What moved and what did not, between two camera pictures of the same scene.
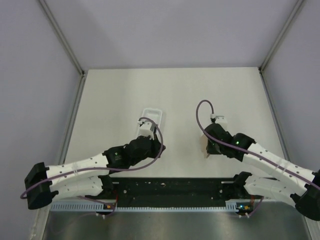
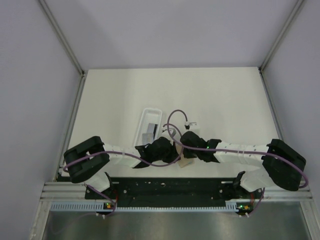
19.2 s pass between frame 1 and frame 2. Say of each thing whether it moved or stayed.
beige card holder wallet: moved
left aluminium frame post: stayed
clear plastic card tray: stayed
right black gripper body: moved
